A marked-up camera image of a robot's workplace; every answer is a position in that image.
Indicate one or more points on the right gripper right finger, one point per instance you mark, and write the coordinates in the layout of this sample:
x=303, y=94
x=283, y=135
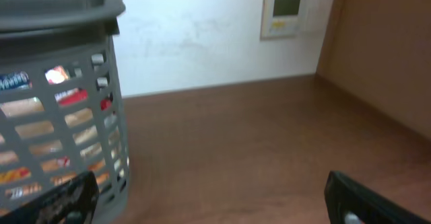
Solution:
x=348, y=201

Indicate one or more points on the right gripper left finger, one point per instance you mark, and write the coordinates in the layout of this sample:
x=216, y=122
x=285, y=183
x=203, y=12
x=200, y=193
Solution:
x=72, y=202

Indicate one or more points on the yellow Nescafe bag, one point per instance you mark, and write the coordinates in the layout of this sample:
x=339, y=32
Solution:
x=47, y=149

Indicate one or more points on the grey plastic basket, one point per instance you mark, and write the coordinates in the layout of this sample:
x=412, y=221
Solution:
x=63, y=46

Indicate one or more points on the orange spaghetti packet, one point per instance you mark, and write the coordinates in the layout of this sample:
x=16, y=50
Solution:
x=84, y=99

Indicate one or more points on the blue tissue pack box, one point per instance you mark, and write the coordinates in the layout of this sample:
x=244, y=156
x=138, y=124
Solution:
x=16, y=80

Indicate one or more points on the white wall control panel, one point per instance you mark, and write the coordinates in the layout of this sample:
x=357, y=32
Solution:
x=282, y=18

